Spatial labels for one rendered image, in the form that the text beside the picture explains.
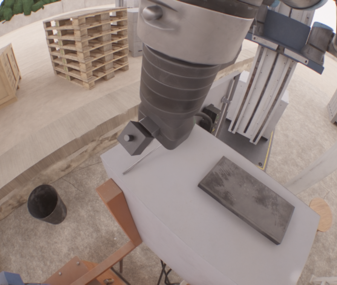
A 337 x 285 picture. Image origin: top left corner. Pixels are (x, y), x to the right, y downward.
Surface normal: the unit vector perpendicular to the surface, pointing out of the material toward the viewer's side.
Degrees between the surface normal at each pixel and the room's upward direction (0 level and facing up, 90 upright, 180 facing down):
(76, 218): 0
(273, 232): 0
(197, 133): 0
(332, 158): 99
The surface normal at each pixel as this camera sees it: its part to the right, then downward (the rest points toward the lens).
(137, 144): -0.34, 0.00
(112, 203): 0.71, 0.55
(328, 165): -0.70, 0.60
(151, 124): 0.18, -0.49
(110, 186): 0.07, -0.67
